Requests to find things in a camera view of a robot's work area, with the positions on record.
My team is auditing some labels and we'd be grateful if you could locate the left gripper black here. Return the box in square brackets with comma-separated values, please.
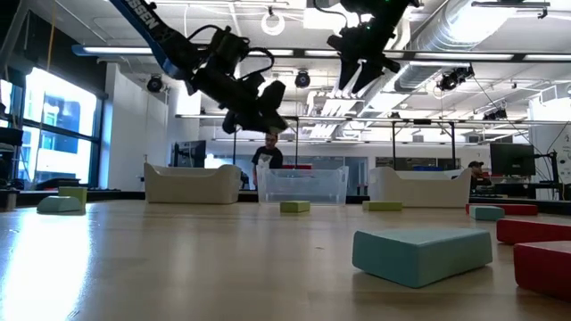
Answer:
[189, 62, 289, 135]

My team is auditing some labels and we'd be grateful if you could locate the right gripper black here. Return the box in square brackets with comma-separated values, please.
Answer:
[327, 24, 401, 95]

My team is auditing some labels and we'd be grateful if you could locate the small green block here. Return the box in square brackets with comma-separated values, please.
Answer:
[279, 200, 311, 214]
[57, 185, 88, 210]

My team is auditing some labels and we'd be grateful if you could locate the long green block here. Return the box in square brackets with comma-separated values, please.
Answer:
[361, 200, 403, 212]

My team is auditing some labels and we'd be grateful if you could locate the long light blue block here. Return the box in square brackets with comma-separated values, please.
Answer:
[351, 227, 494, 290]
[468, 205, 506, 222]

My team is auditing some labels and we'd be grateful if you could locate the red block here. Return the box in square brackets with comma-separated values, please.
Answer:
[496, 218, 571, 245]
[465, 202, 539, 217]
[512, 240, 571, 300]

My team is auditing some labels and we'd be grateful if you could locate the small light blue block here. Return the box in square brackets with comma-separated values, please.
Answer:
[36, 195, 84, 214]

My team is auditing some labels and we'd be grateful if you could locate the person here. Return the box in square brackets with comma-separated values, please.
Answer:
[467, 160, 492, 191]
[250, 132, 285, 188]

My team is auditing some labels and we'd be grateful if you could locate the black computer monitor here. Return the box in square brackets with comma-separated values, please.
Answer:
[172, 139, 208, 169]
[489, 142, 537, 177]

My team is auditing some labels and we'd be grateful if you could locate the clear plastic bin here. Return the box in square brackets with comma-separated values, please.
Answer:
[256, 165, 350, 206]

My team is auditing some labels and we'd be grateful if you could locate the beige-grey plastic bin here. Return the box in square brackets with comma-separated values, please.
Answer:
[143, 162, 243, 205]

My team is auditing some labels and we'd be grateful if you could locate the black ceiling track spotlight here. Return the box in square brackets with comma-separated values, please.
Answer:
[435, 65, 476, 93]

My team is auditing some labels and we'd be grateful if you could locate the white plastic bin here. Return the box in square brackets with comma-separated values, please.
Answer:
[368, 166, 473, 209]

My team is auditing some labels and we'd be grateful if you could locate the long ceiling light strip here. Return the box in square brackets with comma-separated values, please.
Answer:
[73, 44, 295, 58]

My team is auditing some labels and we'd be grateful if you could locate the large bright window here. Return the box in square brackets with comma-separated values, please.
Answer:
[0, 66, 103, 188]

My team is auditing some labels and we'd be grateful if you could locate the black metal rack frame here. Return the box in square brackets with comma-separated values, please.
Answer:
[391, 118, 457, 170]
[231, 114, 301, 169]

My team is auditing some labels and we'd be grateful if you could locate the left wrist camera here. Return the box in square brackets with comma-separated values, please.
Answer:
[208, 25, 251, 68]

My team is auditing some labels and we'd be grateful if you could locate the white hanging cable ring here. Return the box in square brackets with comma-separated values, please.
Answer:
[261, 11, 286, 37]

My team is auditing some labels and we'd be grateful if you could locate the black aluminium table frame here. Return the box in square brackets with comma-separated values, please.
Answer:
[0, 189, 571, 216]

